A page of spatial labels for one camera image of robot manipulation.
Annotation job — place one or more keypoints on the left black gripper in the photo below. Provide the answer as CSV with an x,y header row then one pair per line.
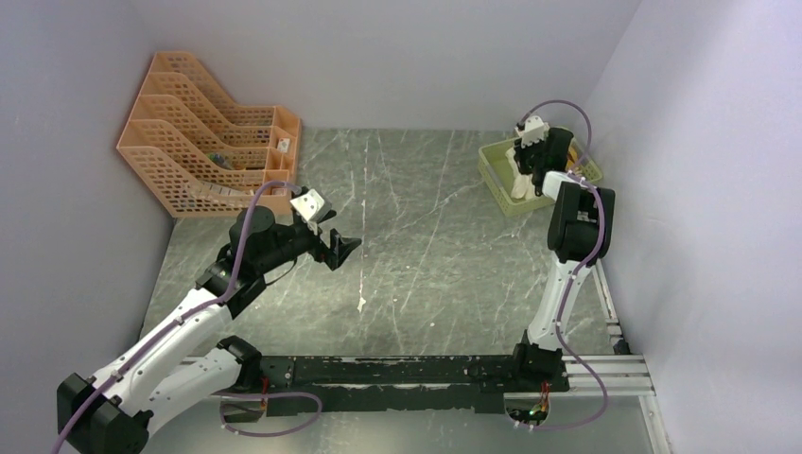
x,y
339,247

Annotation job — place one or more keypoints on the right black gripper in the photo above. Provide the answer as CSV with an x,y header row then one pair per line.
x,y
520,153

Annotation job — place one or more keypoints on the yellow brown bear towel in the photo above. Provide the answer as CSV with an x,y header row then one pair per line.
x,y
575,157

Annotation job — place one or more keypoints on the orange plastic file organizer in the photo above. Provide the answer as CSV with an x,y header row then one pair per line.
x,y
200,153

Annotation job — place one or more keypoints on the cream white towel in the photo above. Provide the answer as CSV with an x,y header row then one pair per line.
x,y
522,186

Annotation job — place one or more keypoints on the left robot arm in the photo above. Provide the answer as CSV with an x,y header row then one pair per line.
x,y
182,332

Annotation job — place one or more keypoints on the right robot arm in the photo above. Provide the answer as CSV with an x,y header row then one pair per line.
x,y
578,236

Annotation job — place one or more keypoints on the green plastic basket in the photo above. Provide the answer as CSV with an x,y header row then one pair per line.
x,y
497,175

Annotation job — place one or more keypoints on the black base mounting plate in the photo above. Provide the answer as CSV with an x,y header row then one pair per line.
x,y
346,384

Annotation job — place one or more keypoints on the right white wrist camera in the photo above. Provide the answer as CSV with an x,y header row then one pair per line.
x,y
531,131

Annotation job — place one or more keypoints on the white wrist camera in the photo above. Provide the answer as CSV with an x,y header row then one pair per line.
x,y
312,208
531,131

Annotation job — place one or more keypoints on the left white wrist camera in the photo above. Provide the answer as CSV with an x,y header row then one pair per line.
x,y
312,208

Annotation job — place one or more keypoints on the aluminium rail frame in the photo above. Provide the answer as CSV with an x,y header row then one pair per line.
x,y
605,377

